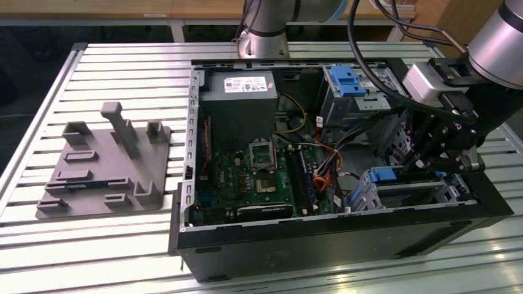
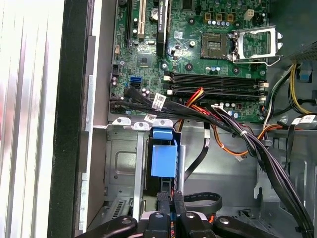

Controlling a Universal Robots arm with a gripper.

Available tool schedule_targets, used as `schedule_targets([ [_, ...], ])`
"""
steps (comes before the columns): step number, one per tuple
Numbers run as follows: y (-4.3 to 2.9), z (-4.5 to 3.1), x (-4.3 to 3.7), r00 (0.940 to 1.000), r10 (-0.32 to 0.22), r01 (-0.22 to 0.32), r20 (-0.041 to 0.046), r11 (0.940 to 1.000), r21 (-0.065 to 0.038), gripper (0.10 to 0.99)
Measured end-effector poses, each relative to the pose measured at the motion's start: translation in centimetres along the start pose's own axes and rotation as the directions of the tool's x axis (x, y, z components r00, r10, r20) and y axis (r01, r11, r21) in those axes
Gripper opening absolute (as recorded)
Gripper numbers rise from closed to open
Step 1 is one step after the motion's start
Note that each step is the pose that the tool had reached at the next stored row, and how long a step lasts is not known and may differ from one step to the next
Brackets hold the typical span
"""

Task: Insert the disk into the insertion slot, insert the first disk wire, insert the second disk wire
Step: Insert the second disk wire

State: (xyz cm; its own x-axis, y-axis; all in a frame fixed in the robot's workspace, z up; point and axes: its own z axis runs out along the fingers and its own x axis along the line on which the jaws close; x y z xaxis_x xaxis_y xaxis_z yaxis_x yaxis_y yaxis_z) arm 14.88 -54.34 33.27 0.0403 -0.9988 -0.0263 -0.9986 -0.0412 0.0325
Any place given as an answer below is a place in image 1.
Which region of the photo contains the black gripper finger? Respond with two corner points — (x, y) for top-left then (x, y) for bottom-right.
(404, 118), (437, 172)
(416, 128), (448, 172)

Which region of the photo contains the hard disk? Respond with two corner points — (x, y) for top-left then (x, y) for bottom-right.
(368, 167), (445, 186)

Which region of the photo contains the black disk wire bundle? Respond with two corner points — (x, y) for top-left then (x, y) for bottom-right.
(332, 107), (413, 153)

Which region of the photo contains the metal disk bay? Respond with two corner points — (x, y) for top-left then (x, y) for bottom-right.
(347, 165), (479, 213)

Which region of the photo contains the black RAM slot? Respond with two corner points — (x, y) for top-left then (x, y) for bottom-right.
(286, 145), (310, 217)

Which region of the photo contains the metal optical drive cage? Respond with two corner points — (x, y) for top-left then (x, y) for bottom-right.
(320, 66), (409, 129)

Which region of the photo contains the blue drive cage latch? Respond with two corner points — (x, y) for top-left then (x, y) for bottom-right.
(330, 66), (367, 97)

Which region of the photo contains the wooden cabinet panel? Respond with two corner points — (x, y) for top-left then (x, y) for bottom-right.
(401, 0), (505, 47)

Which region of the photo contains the CPU socket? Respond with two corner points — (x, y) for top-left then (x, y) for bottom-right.
(248, 137), (278, 173)

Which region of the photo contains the square motherboard chip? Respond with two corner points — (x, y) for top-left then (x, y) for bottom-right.
(253, 176), (278, 196)

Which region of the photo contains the black open PC case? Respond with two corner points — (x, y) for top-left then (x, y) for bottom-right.
(168, 57), (515, 282)

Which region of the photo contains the black graphics card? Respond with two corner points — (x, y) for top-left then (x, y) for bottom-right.
(234, 203), (296, 220)

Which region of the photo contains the black power supply unit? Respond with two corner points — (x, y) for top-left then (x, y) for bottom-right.
(198, 70), (278, 145)

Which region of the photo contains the green motherboard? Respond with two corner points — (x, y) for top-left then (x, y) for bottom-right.
(194, 134), (340, 219)

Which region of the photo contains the grey parts rack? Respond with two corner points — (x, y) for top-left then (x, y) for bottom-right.
(34, 102), (172, 220)

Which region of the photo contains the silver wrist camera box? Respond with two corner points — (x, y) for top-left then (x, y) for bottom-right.
(401, 62), (471, 102)

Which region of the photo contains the orange wire bundle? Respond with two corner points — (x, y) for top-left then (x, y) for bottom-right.
(312, 149), (344, 197)

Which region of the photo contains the yellow wire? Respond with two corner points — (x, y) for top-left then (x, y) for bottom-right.
(273, 91), (308, 135)

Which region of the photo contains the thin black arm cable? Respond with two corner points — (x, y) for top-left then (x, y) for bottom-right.
(371, 0), (469, 51)

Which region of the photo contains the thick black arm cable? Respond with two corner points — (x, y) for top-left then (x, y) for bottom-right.
(345, 0), (480, 123)

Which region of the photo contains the thin red wire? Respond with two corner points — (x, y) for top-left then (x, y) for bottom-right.
(202, 117), (212, 167)

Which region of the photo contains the wooden desk with white frame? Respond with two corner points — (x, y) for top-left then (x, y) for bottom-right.
(0, 0), (417, 42)

